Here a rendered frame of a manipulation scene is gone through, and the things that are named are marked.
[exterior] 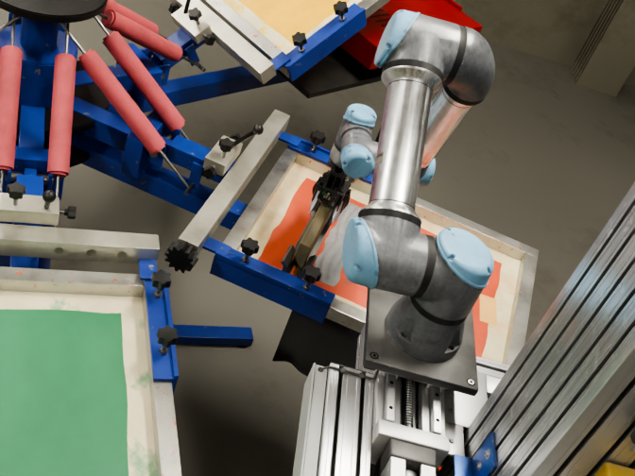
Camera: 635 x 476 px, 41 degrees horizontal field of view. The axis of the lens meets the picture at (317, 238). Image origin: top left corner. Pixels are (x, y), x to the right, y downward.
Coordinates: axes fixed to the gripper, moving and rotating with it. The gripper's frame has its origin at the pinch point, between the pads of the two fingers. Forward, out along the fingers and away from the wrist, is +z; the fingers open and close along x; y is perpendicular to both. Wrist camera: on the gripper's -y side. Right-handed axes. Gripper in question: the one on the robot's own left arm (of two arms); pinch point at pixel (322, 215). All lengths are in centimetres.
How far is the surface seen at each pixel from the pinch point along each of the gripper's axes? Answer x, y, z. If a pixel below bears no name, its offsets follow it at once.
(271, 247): -8.3, 14.1, 5.1
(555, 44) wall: 80, -404, 92
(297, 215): -6.7, -2.4, 5.2
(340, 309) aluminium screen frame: 14.0, 28.6, 1.5
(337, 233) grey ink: 5.4, -1.5, 4.5
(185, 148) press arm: -39.9, 1.5, -3.5
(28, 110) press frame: -80, 11, -2
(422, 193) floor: 30, -183, 102
